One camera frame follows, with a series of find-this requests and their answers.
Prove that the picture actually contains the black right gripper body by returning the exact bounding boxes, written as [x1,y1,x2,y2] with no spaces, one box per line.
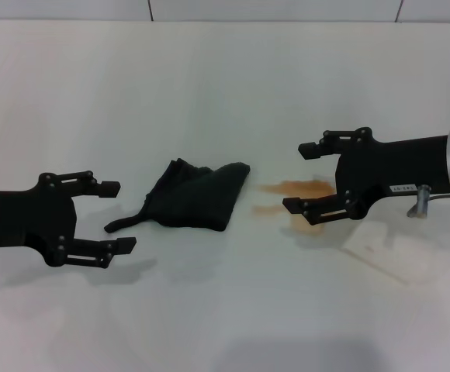
[334,133,450,220]

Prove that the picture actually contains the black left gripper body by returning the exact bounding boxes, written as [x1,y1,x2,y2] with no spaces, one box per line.
[0,173,81,268]

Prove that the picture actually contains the dark blue rag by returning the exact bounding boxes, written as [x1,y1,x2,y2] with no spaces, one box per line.
[103,157,251,234]

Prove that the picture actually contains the white paper cup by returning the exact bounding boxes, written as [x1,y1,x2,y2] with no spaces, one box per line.
[341,222,424,287]

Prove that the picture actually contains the brown liquid stain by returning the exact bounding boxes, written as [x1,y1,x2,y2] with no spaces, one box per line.
[251,179,337,236]

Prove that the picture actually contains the right arm cable with plug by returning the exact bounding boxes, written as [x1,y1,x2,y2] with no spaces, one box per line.
[406,184,450,218]

